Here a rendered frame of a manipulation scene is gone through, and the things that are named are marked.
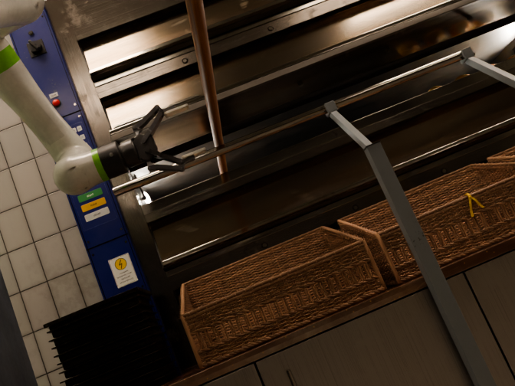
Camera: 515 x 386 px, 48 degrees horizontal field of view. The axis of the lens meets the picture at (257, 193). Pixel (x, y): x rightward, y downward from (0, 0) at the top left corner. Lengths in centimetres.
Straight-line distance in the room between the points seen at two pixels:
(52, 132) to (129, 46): 77
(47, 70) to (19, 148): 31
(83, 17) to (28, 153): 58
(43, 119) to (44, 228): 64
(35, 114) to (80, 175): 22
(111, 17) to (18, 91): 86
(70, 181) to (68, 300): 69
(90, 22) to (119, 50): 17
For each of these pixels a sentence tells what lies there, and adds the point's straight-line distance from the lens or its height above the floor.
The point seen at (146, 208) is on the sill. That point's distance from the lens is 216.
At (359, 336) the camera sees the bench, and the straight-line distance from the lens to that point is 157.
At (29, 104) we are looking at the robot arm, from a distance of 169.
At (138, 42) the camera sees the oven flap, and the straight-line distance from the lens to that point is 238.
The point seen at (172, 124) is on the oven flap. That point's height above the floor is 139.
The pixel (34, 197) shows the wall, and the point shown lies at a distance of 227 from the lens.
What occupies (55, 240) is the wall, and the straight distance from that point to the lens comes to 222.
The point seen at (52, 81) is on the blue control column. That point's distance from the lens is 236.
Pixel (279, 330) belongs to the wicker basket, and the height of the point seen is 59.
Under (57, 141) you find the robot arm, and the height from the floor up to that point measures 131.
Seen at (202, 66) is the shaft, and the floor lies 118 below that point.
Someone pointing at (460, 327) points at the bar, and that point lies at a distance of 158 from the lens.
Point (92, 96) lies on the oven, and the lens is 232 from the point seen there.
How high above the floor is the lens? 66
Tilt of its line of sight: 11 degrees up
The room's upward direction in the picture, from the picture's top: 23 degrees counter-clockwise
